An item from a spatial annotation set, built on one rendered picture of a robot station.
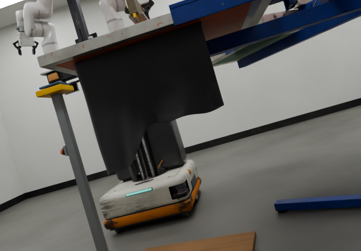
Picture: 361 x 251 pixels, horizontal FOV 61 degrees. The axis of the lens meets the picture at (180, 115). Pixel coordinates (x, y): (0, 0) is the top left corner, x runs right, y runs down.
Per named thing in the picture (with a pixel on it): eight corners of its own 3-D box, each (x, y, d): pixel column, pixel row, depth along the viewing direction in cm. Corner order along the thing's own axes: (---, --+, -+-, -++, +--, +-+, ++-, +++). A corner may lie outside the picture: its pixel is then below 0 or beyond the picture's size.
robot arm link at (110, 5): (105, 27, 185) (97, 1, 185) (125, 23, 189) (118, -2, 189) (106, 21, 176) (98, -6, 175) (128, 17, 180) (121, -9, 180)
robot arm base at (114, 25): (118, 53, 192) (111, 29, 192) (137, 47, 190) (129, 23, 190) (108, 49, 177) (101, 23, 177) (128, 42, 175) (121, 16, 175)
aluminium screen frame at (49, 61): (39, 67, 105) (36, 56, 105) (100, 80, 163) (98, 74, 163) (265, -7, 97) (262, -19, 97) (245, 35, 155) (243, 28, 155)
